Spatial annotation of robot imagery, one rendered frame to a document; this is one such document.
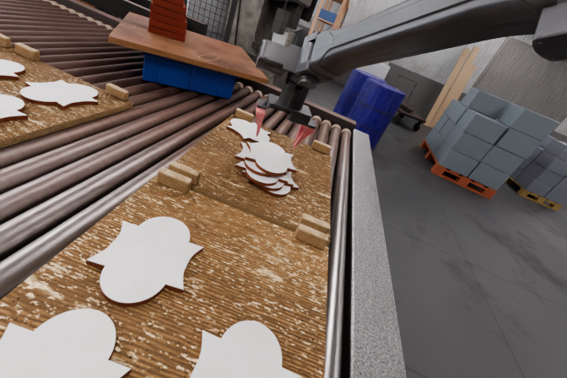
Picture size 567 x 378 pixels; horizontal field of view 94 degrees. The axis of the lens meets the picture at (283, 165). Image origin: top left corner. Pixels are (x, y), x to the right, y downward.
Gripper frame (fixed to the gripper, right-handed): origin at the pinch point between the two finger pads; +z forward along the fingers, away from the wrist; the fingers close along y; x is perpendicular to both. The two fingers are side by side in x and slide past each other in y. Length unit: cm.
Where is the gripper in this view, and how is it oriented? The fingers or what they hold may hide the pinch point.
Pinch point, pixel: (277, 138)
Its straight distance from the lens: 65.1
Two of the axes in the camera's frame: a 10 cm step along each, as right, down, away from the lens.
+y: -9.4, -2.6, -2.2
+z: -3.4, 8.0, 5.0
